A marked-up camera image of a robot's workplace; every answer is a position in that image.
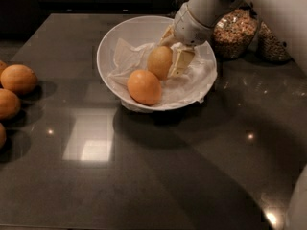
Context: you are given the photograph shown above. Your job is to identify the right glass grain jar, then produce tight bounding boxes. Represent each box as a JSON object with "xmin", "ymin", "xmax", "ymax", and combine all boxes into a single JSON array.
[{"xmin": 256, "ymin": 22, "xmax": 291, "ymax": 63}]

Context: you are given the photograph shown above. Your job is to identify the glass grain jar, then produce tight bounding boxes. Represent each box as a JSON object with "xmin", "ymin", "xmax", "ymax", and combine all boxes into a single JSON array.
[
  {"xmin": 256, "ymin": 22, "xmax": 291, "ymax": 63},
  {"xmin": 212, "ymin": 9, "xmax": 258, "ymax": 59}
]

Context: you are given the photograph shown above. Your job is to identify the white paper liner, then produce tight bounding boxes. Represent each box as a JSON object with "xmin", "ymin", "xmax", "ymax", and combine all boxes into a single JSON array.
[{"xmin": 106, "ymin": 38, "xmax": 217, "ymax": 113}]

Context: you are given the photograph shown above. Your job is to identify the white bowl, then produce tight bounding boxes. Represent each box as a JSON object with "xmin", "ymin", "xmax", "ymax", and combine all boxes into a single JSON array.
[{"xmin": 96, "ymin": 15, "xmax": 219, "ymax": 113}]

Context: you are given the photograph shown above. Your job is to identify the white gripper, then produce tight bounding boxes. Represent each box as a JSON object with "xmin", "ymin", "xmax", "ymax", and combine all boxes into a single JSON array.
[{"xmin": 158, "ymin": 3, "xmax": 213, "ymax": 78}]

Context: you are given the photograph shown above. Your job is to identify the middle glass grain jar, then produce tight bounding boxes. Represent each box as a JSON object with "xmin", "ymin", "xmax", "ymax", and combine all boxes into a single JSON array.
[{"xmin": 212, "ymin": 9, "xmax": 258, "ymax": 59}]

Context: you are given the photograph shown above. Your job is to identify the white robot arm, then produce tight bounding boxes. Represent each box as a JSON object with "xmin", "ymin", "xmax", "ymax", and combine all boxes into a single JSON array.
[{"xmin": 170, "ymin": 0, "xmax": 307, "ymax": 230}]

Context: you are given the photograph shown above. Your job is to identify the orange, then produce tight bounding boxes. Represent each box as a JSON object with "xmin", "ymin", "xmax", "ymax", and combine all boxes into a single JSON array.
[
  {"xmin": 127, "ymin": 70, "xmax": 162, "ymax": 105},
  {"xmin": 0, "ymin": 88, "xmax": 21, "ymax": 120},
  {"xmin": 0, "ymin": 60, "xmax": 8, "ymax": 78},
  {"xmin": 1, "ymin": 64, "xmax": 38, "ymax": 96},
  {"xmin": 147, "ymin": 46, "xmax": 173, "ymax": 81},
  {"xmin": 0, "ymin": 123, "xmax": 7, "ymax": 149}
]

